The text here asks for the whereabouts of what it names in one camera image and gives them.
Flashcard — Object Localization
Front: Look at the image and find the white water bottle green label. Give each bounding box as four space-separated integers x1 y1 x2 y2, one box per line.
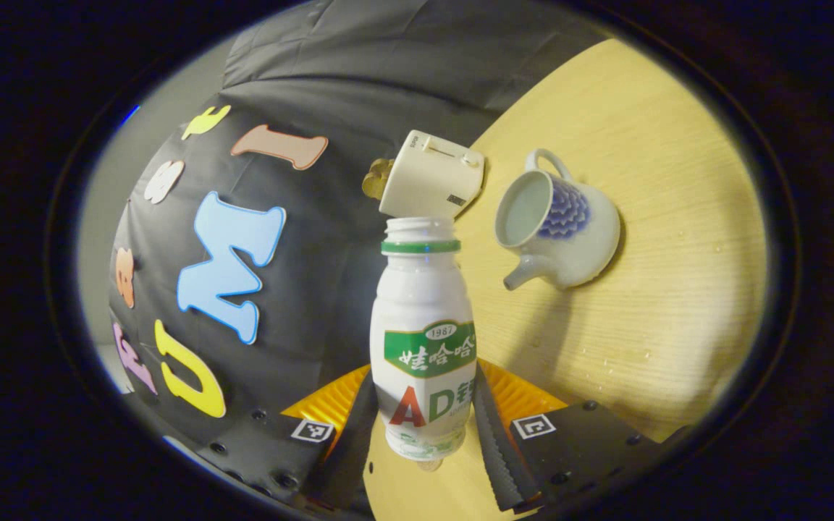
370 216 477 462

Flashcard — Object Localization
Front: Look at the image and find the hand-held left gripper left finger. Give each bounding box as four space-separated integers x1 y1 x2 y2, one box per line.
195 363 380 517

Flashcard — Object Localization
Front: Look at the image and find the white blue-patterned teacup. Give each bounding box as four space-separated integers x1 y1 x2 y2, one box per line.
494 148 621 292

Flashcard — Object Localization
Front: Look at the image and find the white toaster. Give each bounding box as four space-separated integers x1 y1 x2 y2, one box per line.
379 130 485 220

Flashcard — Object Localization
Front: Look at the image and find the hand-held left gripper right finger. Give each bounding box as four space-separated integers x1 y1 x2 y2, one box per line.
472 357 686 515

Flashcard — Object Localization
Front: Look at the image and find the brown bread slice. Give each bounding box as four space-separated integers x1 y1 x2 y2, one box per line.
361 158 395 201

